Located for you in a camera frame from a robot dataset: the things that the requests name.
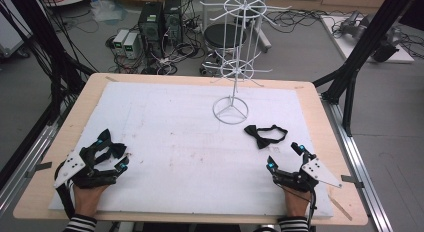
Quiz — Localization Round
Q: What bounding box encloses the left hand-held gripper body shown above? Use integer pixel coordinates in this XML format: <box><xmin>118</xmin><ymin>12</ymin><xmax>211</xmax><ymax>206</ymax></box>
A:
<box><xmin>53</xmin><ymin>145</ymin><xmax>118</xmax><ymax>190</ymax></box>

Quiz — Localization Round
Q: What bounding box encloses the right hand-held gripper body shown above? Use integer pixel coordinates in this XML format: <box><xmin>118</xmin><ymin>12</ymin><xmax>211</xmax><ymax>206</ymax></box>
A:
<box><xmin>271</xmin><ymin>153</ymin><xmax>344</xmax><ymax>193</ymax></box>

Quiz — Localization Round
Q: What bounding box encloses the black bow tie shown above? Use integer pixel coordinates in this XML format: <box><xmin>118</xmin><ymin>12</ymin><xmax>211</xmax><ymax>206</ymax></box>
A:
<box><xmin>243</xmin><ymin>123</ymin><xmax>289</xmax><ymax>150</ymax></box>
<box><xmin>97</xmin><ymin>128</ymin><xmax>128</xmax><ymax>161</ymax></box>

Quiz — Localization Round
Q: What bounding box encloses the white wire display rack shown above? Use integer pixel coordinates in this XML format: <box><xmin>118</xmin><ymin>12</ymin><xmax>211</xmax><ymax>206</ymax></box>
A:
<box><xmin>199</xmin><ymin>0</ymin><xmax>293</xmax><ymax>126</ymax></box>

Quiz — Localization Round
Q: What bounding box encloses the person's left hand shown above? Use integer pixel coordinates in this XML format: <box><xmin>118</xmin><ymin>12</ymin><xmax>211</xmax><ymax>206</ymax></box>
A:
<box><xmin>73</xmin><ymin>183</ymin><xmax>110</xmax><ymax>220</ymax></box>

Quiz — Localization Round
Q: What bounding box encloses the person's right hand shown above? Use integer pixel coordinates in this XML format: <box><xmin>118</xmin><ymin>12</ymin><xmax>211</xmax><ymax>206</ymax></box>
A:
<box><xmin>282</xmin><ymin>185</ymin><xmax>313</xmax><ymax>219</ymax></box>

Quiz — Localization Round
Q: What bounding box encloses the grey metal table clamp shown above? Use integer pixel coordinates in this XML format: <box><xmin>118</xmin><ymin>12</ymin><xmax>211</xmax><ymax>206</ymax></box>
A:
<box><xmin>25</xmin><ymin>161</ymin><xmax>54</xmax><ymax>179</ymax></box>
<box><xmin>340</xmin><ymin>174</ymin><xmax>365</xmax><ymax>190</ymax></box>

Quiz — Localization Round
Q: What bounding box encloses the thin wooden strip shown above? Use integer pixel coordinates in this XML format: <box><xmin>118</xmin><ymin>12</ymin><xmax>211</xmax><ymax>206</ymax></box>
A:
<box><xmin>327</xmin><ymin>194</ymin><xmax>354</xmax><ymax>222</ymax></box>

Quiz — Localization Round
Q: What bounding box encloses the white foam mat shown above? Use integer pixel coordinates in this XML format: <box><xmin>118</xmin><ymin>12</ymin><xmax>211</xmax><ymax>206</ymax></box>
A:
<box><xmin>48</xmin><ymin>81</ymin><xmax>335</xmax><ymax>218</ymax></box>

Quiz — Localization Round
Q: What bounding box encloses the white power supply unit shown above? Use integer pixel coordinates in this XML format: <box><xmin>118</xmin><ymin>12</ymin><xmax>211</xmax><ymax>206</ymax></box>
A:
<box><xmin>122</xmin><ymin>31</ymin><xmax>141</xmax><ymax>60</ymax></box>
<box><xmin>112</xmin><ymin>28</ymin><xmax>131</xmax><ymax>56</ymax></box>

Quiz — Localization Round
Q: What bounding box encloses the white floor platform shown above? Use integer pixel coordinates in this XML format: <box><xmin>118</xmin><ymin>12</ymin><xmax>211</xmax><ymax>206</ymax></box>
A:
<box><xmin>320</xmin><ymin>14</ymin><xmax>416</xmax><ymax>65</ymax></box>

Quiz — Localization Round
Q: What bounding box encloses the white table leg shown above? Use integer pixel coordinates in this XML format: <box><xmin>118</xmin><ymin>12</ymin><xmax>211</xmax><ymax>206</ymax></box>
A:
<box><xmin>248</xmin><ymin>16</ymin><xmax>273</xmax><ymax>54</ymax></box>

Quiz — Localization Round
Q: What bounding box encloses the large black computer tower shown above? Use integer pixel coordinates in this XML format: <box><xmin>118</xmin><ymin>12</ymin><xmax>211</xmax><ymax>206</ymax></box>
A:
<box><xmin>137</xmin><ymin>1</ymin><xmax>165</xmax><ymax>59</ymax></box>

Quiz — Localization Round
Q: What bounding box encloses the black device on platform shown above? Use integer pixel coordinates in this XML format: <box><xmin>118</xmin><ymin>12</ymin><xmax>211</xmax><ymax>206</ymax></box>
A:
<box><xmin>370</xmin><ymin>26</ymin><xmax>402</xmax><ymax>63</ymax></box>

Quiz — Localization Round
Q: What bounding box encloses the clear plastic bag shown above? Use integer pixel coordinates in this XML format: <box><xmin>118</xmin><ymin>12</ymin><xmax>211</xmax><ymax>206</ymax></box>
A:
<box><xmin>89</xmin><ymin>0</ymin><xmax>128</xmax><ymax>27</ymax></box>

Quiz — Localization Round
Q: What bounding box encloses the grey device on platform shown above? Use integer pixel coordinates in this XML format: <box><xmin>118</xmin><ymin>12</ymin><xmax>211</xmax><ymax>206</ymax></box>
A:
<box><xmin>339</xmin><ymin>10</ymin><xmax>372</xmax><ymax>42</ymax></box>

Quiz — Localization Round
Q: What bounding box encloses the black round stool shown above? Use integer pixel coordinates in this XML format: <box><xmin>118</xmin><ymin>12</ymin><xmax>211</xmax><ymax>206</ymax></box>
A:
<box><xmin>199</xmin><ymin>22</ymin><xmax>250</xmax><ymax>77</ymax></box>

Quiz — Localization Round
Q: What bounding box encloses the white cabinet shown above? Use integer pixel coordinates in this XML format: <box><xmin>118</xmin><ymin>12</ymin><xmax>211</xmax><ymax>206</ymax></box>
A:
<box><xmin>0</xmin><ymin>0</ymin><xmax>33</xmax><ymax>59</ymax></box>

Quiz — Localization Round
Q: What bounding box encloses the slim black computer tower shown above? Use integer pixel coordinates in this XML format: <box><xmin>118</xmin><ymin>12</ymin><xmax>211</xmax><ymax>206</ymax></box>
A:
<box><xmin>162</xmin><ymin>0</ymin><xmax>184</xmax><ymax>47</ymax></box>

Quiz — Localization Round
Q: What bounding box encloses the round white table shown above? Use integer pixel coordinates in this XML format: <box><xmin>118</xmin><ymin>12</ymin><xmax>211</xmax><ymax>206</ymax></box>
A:
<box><xmin>42</xmin><ymin>0</ymin><xmax>100</xmax><ymax>8</ymax></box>

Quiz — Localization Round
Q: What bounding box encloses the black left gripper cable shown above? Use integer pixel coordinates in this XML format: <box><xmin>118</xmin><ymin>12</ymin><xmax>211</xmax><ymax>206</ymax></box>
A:
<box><xmin>54</xmin><ymin>161</ymin><xmax>77</xmax><ymax>221</ymax></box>

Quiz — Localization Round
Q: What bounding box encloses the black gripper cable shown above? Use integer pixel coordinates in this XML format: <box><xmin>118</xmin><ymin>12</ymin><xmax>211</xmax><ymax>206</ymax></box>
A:
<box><xmin>54</xmin><ymin>161</ymin><xmax>77</xmax><ymax>221</ymax></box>
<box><xmin>307</xmin><ymin>187</ymin><xmax>318</xmax><ymax>232</ymax></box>

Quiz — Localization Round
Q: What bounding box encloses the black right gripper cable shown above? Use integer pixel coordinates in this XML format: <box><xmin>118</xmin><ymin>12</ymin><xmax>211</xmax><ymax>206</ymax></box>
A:
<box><xmin>307</xmin><ymin>187</ymin><xmax>318</xmax><ymax>232</ymax></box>

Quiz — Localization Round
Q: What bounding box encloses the aluminium rail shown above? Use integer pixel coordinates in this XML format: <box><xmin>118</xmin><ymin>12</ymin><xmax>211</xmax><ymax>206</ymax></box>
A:
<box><xmin>320</xmin><ymin>94</ymin><xmax>395</xmax><ymax>232</ymax></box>
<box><xmin>0</xmin><ymin>101</ymin><xmax>73</xmax><ymax>220</ymax></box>

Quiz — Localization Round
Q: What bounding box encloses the black metal frame post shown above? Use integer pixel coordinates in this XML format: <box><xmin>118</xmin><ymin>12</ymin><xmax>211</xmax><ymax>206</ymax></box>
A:
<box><xmin>312</xmin><ymin>0</ymin><xmax>424</xmax><ymax>138</ymax></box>
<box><xmin>0</xmin><ymin>0</ymin><xmax>97</xmax><ymax>127</ymax></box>

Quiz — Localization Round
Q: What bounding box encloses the tangle of black floor cables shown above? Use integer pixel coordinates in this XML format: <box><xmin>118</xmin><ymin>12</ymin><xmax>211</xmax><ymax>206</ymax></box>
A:
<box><xmin>105</xmin><ymin>21</ymin><xmax>206</xmax><ymax>76</ymax></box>

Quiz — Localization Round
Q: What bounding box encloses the bundle of black cables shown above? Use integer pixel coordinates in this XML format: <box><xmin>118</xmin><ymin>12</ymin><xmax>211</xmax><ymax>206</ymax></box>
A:
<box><xmin>265</xmin><ymin>7</ymin><xmax>338</xmax><ymax>35</ymax></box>

